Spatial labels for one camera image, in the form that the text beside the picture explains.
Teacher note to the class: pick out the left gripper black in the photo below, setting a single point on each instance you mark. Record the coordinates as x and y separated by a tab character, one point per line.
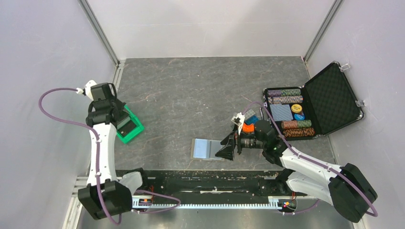
120	105

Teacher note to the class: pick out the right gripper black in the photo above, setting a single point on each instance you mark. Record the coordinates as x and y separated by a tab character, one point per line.
228	151

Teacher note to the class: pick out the grey card holder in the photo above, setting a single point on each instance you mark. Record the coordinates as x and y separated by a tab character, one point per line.
204	149

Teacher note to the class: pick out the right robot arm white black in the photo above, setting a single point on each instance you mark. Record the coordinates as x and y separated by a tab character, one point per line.
343	187

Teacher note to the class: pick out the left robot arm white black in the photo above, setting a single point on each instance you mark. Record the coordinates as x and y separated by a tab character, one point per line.
108	118

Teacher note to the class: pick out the blue playing card deck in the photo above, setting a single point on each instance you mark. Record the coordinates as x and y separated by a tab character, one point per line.
281	112

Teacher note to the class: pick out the green plastic bin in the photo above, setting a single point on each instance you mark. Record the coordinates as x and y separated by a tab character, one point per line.
139	129

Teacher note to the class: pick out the orange curved block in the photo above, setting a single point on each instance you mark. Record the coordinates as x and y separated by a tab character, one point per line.
248	128

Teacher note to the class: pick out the blue toy brick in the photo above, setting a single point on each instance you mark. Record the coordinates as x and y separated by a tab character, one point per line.
252	120

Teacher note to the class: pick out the grey toy brick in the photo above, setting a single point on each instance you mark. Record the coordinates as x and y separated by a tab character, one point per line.
248	114

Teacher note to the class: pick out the bottom poker chip row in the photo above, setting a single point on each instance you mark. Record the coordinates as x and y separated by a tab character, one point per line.
299	132

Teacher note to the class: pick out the poker chip row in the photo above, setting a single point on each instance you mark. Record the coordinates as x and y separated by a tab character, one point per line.
284	92
296	124
286	99
299	132

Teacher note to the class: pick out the blue round chip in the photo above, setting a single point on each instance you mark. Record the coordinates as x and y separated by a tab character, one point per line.
299	117

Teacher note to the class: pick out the top poker chip row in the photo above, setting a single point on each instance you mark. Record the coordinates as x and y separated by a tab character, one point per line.
284	92

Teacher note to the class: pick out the yellow dealer button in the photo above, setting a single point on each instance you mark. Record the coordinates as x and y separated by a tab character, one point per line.
296	108

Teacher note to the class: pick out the black poker chip case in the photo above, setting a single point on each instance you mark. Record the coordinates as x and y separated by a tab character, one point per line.
328	101

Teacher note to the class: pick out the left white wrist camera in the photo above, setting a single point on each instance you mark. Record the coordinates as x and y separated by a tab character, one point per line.
86	91

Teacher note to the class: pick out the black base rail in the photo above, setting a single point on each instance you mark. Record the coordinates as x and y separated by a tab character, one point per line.
206	187

